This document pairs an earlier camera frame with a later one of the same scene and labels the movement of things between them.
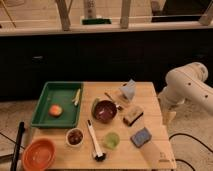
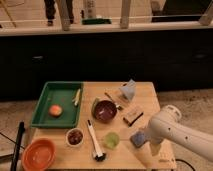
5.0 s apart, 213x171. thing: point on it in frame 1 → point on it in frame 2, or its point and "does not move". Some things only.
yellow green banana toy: (76, 99) does not move
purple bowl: (104, 110) does not move
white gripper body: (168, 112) → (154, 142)
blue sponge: (141, 137) does not move
